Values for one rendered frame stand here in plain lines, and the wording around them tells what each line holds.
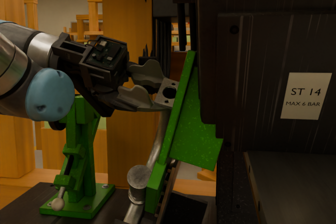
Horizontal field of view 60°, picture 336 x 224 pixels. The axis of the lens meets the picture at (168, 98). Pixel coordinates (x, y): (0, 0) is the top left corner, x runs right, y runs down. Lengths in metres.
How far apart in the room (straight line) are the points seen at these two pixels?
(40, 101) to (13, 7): 0.64
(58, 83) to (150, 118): 0.43
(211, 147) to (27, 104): 0.26
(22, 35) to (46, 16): 11.30
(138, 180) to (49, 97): 0.17
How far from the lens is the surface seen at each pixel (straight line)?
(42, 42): 0.55
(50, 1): 11.86
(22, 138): 1.05
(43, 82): 0.41
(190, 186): 0.91
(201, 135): 0.42
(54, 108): 0.43
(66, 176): 0.71
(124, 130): 0.84
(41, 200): 0.85
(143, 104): 0.49
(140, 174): 0.45
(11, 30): 0.58
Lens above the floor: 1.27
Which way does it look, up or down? 8 degrees down
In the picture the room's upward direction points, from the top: straight up
